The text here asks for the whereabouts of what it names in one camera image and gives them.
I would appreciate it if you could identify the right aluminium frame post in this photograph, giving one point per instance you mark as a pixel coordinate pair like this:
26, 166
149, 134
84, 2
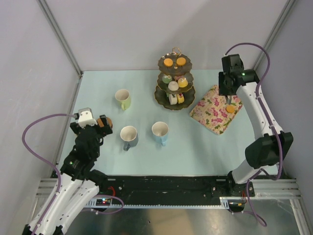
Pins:
276, 29

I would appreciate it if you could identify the wooden coaster stack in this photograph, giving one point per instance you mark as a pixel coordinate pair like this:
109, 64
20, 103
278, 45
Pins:
105, 122

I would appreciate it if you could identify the grey mug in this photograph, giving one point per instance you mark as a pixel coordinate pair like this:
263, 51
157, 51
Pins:
129, 136

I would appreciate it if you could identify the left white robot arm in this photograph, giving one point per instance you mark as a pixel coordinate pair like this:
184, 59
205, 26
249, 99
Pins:
77, 181

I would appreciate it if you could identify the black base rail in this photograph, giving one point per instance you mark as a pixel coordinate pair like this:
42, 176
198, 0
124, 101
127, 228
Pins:
169, 191

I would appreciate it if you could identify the three-tier dark cake stand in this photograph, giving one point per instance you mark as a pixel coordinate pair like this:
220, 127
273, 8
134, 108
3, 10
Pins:
175, 70

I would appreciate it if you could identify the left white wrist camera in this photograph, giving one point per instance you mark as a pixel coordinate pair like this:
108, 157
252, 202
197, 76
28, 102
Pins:
85, 118

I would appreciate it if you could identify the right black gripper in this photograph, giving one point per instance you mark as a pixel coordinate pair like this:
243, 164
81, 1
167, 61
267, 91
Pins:
222, 91

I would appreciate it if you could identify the orange macaron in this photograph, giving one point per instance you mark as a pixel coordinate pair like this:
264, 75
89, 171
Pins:
230, 109
181, 61
168, 62

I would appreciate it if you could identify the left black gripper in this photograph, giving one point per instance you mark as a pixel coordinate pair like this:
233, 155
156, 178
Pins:
107, 129

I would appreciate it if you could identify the white cupcake pastry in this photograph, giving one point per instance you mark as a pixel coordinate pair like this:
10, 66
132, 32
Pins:
173, 86

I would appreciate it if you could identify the circuit board with leds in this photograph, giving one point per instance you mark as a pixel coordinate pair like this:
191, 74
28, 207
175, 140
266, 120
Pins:
103, 201

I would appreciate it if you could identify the white cup pastry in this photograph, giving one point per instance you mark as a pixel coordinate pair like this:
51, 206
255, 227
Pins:
173, 99

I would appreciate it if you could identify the blue mug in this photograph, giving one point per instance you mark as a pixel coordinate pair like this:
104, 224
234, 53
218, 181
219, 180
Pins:
160, 132

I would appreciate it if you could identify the left aluminium frame post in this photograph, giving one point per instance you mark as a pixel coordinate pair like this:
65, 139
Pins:
59, 35

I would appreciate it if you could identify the aluminium frame post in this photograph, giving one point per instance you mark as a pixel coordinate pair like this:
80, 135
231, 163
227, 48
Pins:
59, 35
276, 29

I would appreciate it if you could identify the green mug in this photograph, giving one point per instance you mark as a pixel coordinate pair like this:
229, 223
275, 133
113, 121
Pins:
124, 98

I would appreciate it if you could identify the yellow round pastry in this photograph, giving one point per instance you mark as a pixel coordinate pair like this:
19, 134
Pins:
182, 82

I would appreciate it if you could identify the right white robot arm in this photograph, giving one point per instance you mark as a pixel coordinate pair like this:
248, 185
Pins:
271, 142

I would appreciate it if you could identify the floral rectangular tray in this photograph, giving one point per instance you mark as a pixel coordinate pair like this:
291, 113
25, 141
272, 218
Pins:
210, 111

